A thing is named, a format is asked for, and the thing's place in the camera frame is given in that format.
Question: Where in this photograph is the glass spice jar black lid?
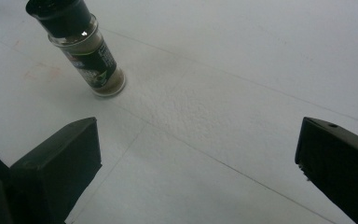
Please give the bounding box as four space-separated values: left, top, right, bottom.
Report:
25 0 127 98

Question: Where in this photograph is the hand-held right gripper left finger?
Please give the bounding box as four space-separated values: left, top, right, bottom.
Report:
8 117 103 224

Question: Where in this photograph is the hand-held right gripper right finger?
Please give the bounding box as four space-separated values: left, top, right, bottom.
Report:
294 117 358 224

